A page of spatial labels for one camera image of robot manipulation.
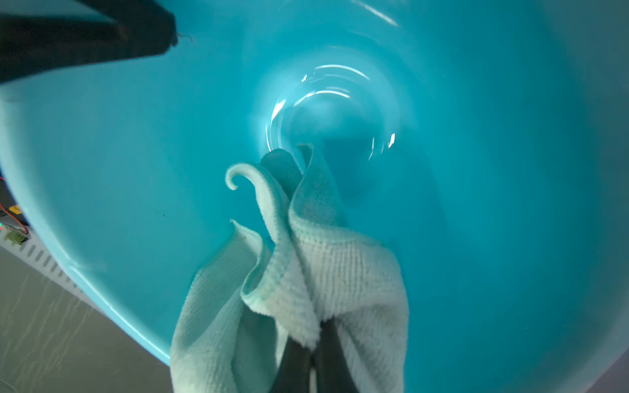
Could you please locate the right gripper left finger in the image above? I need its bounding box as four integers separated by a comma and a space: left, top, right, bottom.
269, 337, 312, 393

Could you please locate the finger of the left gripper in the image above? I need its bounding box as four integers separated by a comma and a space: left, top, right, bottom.
1, 1, 179, 84

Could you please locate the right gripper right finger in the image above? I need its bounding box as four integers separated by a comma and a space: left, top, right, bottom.
313, 319, 359, 393

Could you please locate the mint green microfiber cloth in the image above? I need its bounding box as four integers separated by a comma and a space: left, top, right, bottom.
170, 144, 410, 392

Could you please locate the teal plastic bucket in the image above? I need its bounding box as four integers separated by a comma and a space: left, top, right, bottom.
1, 1, 628, 392

